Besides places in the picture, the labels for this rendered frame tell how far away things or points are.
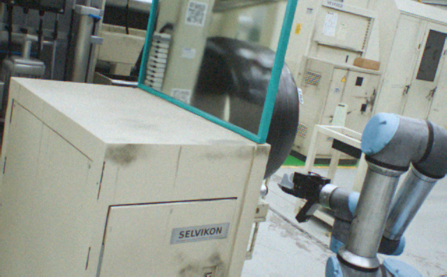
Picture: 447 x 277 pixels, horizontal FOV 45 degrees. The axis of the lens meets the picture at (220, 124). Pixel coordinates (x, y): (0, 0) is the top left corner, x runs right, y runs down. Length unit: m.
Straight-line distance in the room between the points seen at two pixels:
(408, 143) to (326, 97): 5.12
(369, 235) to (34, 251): 0.84
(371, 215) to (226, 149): 0.53
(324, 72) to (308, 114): 0.55
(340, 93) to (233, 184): 5.55
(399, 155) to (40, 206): 0.87
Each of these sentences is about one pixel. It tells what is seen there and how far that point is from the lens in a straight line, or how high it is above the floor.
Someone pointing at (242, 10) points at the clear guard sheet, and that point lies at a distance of 1.26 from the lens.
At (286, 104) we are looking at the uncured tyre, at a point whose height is 1.27.
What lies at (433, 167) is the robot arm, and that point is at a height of 1.25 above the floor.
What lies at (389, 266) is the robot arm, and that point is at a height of 0.95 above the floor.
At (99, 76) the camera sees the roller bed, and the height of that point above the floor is 1.19.
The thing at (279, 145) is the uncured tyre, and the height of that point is 1.12.
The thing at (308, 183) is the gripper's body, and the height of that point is 1.05.
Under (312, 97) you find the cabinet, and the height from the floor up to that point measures 0.79.
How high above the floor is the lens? 1.52
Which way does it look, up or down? 11 degrees down
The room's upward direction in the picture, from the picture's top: 12 degrees clockwise
